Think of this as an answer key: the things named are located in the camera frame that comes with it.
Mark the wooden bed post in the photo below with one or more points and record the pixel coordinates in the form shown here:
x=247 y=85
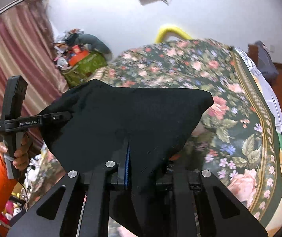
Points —
x=253 y=53

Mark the orange box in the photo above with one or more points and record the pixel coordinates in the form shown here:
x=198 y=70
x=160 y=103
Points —
x=78 y=57

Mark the left hand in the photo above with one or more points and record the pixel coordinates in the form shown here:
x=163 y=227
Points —
x=21 y=155

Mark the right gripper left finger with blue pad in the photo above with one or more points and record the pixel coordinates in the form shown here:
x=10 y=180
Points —
x=109 y=176

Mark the black t-shirt with print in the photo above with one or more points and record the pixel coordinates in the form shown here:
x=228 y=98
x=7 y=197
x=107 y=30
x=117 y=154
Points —
x=157 y=122

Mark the white patterned bed sheet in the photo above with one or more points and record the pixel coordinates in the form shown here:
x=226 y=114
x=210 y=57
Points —
x=265 y=88

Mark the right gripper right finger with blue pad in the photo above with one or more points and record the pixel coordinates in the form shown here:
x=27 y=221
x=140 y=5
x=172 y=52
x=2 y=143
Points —
x=182 y=204

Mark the pink striped curtain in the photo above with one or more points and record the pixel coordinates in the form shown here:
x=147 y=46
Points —
x=26 y=49

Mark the floral bedspread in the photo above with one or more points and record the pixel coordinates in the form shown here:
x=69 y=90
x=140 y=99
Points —
x=236 y=138

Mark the green storage bag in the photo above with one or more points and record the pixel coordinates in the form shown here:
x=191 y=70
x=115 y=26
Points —
x=81 y=72

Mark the purple grey backpack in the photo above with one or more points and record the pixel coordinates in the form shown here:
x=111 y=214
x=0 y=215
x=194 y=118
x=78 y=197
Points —
x=265 y=64

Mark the yellow foam tube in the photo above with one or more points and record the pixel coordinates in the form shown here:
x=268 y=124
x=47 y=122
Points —
x=167 y=31

